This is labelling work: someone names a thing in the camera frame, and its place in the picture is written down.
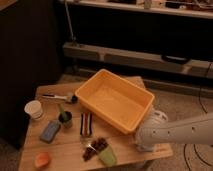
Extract cluttered shelf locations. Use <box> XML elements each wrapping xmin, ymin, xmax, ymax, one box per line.
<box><xmin>58</xmin><ymin>0</ymin><xmax>213</xmax><ymax>19</ymax></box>

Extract yellow plastic bin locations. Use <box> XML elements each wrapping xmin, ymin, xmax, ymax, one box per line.
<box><xmin>75</xmin><ymin>69</ymin><xmax>154</xmax><ymax>134</ymax></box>

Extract orange round object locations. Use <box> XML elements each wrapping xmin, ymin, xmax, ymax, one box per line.
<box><xmin>34</xmin><ymin>152</ymin><xmax>51</xmax><ymax>169</ymax></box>

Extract metal fork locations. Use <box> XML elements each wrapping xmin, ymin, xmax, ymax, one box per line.
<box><xmin>80</xmin><ymin>138</ymin><xmax>96</xmax><ymax>152</ymax></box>

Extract metal stand pole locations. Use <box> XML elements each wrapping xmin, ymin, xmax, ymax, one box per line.
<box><xmin>64</xmin><ymin>0</ymin><xmax>77</xmax><ymax>45</ymax></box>

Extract black cables on floor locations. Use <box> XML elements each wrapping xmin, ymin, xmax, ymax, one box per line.
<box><xmin>182</xmin><ymin>59</ymin><xmax>213</xmax><ymax>171</ymax></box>

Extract dark cup with green item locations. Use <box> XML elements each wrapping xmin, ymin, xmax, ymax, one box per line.
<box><xmin>58</xmin><ymin>105</ymin><xmax>72</xmax><ymax>128</ymax></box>

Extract white paper cup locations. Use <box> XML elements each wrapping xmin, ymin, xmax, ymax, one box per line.
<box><xmin>24</xmin><ymin>100</ymin><xmax>43</xmax><ymax>120</ymax></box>

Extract grey-blue sponge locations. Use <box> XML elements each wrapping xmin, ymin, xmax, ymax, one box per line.
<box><xmin>40</xmin><ymin>121</ymin><xmax>61</xmax><ymax>143</ymax></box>

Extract brown grape bunch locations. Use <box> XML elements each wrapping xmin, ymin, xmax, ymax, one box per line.
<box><xmin>81</xmin><ymin>138</ymin><xmax>108</xmax><ymax>161</ymax></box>

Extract green plastic cup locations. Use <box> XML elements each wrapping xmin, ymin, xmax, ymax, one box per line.
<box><xmin>98</xmin><ymin>146</ymin><xmax>117</xmax><ymax>167</ymax></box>

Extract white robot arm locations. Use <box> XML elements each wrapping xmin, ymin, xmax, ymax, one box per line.
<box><xmin>135</xmin><ymin>110</ymin><xmax>213</xmax><ymax>151</ymax></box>

